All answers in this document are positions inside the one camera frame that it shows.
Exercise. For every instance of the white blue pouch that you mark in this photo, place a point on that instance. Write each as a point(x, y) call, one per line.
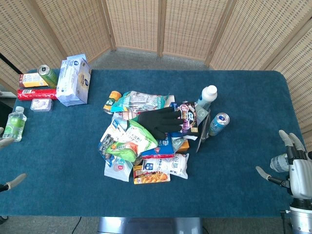
point(114, 129)

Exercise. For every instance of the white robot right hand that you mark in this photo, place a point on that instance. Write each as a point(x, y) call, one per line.
point(301, 175)

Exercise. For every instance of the green label water bottle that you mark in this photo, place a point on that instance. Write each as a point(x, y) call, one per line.
point(14, 124)

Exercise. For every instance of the white plastic bottle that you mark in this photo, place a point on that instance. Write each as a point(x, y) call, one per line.
point(207, 96)

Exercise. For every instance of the orange cap small jar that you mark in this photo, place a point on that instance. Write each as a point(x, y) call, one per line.
point(111, 101)

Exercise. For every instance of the blue carpet table cloth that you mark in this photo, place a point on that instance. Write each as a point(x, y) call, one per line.
point(61, 151)

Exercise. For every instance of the green drink can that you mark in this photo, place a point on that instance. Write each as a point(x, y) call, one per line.
point(48, 76)

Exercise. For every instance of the teal clear pouch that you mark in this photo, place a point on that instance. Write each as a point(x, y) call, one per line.
point(136, 100)

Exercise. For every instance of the grey packet with white logo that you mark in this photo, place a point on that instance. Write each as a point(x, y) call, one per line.
point(202, 114)

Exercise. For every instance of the white pouch red dot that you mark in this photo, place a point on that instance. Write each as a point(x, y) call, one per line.
point(118, 169)

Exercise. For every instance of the white salt bag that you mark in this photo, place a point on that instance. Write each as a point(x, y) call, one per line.
point(170, 164)

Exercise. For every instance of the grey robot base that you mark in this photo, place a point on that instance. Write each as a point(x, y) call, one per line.
point(148, 225)

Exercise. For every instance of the yellow curry box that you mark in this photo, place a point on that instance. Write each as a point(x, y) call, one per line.
point(151, 176)

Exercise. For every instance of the orange small box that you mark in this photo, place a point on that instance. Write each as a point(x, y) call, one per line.
point(184, 146)

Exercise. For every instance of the clear crumpled plastic bottle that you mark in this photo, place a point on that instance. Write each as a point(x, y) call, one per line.
point(279, 163)

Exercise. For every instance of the pale teal sachet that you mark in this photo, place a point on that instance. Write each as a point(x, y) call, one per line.
point(178, 142)

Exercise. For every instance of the small white box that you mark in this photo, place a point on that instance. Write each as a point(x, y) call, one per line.
point(41, 104)

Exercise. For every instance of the red tube package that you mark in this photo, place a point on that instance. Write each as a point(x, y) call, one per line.
point(36, 94)

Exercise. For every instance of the green white snack pouch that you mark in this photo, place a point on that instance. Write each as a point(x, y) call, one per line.
point(136, 142)

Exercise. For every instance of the blue snack bag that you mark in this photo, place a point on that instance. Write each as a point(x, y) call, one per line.
point(162, 150)

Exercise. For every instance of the purple snack packet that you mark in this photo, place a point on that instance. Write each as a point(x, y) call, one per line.
point(189, 119)

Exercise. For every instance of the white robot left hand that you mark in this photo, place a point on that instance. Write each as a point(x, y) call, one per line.
point(6, 142)

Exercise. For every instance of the wicker folding screen panel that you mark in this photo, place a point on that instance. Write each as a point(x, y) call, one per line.
point(78, 26)
point(22, 36)
point(190, 26)
point(134, 24)
point(297, 80)
point(256, 34)

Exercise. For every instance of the orange yellow carton box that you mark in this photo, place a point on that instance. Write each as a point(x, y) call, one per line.
point(31, 80)

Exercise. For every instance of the black flat card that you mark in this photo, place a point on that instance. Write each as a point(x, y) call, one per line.
point(204, 132)

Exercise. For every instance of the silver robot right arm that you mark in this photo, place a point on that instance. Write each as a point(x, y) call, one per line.
point(302, 217)

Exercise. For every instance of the light blue drink can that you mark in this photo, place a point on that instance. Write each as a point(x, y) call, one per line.
point(218, 124)

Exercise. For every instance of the black knit glove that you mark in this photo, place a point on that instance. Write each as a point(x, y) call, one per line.
point(158, 122)

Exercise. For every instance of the large white blue box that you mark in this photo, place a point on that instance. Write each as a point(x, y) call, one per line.
point(73, 83)

